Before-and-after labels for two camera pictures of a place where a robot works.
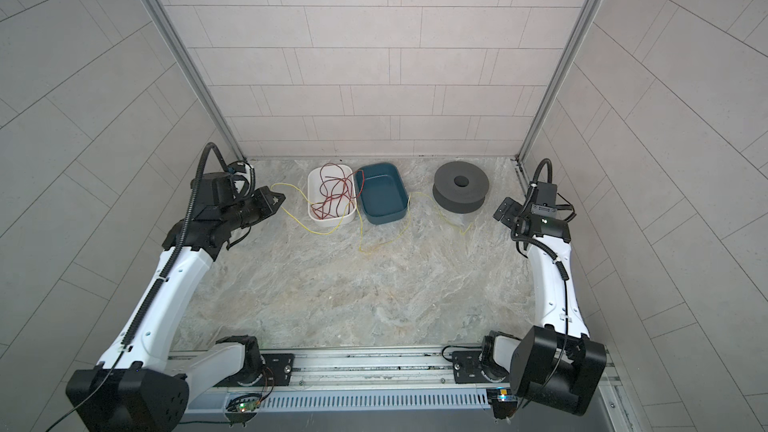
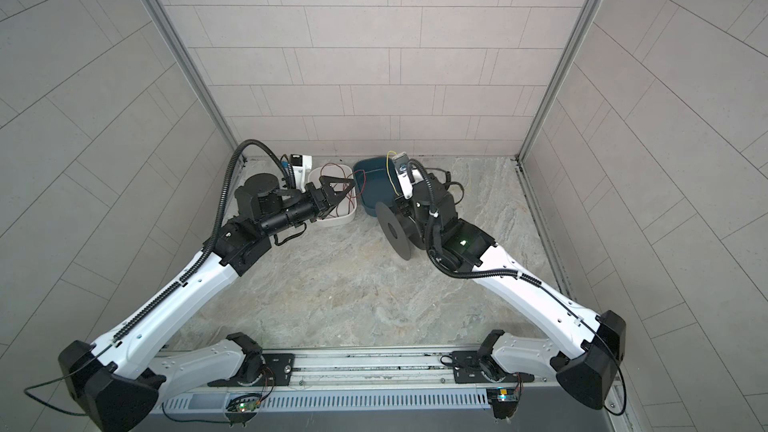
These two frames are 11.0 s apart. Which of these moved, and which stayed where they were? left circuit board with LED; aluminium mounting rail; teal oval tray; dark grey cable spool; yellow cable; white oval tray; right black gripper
Moved: dark grey cable spool; right black gripper; yellow cable
Stayed: aluminium mounting rail; teal oval tray; white oval tray; left circuit board with LED
